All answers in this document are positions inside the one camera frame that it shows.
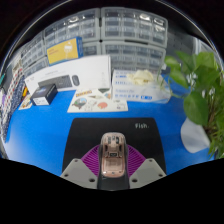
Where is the black mouse pad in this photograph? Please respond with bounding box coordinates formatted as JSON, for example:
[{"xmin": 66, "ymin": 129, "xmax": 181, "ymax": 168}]
[{"xmin": 61, "ymin": 117, "xmax": 167, "ymax": 191}]

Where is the transparent pink computer mouse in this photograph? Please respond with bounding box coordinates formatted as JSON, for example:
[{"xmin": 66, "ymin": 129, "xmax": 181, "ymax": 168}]
[{"xmin": 100, "ymin": 132, "xmax": 128, "ymax": 178}]

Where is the white keyboard box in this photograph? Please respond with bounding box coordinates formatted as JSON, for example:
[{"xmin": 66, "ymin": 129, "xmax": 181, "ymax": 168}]
[{"xmin": 23, "ymin": 54, "xmax": 113, "ymax": 96}]

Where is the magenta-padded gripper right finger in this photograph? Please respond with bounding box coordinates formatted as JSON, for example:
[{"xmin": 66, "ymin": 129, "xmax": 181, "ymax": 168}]
[{"xmin": 125, "ymin": 144, "xmax": 167, "ymax": 190}]

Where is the white blue glove box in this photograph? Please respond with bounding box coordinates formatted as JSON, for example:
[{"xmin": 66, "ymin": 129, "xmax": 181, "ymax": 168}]
[{"xmin": 111, "ymin": 69, "xmax": 172, "ymax": 104}]

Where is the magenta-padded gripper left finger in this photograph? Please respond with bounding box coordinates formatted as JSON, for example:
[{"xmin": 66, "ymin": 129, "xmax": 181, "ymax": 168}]
[{"xmin": 59, "ymin": 144, "xmax": 103, "ymax": 190}]

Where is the red blue checkered cloth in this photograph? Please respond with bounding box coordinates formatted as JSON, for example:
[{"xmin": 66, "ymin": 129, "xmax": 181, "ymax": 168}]
[{"xmin": 1, "ymin": 61, "xmax": 24, "ymax": 111}]

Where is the white plant pot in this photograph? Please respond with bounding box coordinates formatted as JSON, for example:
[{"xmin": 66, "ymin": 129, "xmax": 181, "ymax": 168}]
[{"xmin": 180, "ymin": 117, "xmax": 212, "ymax": 154}]

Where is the yellow red tool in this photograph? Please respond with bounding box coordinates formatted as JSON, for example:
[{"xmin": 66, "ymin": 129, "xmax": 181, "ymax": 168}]
[{"xmin": 21, "ymin": 86, "xmax": 29, "ymax": 99}]

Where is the yellow and blue box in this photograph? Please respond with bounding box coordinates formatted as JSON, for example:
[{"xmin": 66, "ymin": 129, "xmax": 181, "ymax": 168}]
[{"xmin": 46, "ymin": 36, "xmax": 84, "ymax": 66}]

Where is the colourful sticker sheet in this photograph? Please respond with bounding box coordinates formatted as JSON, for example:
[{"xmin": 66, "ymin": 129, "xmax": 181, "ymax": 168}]
[
  {"xmin": 18, "ymin": 94, "xmax": 34, "ymax": 111},
  {"xmin": 67, "ymin": 88, "xmax": 129, "ymax": 114}
]

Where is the green leafy plant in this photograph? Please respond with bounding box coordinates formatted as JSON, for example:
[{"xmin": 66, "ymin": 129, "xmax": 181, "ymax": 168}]
[{"xmin": 163, "ymin": 50, "xmax": 224, "ymax": 159}]

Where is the small black box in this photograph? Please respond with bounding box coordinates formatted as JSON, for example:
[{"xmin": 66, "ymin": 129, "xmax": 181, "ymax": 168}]
[{"xmin": 29, "ymin": 83, "xmax": 58, "ymax": 107}]

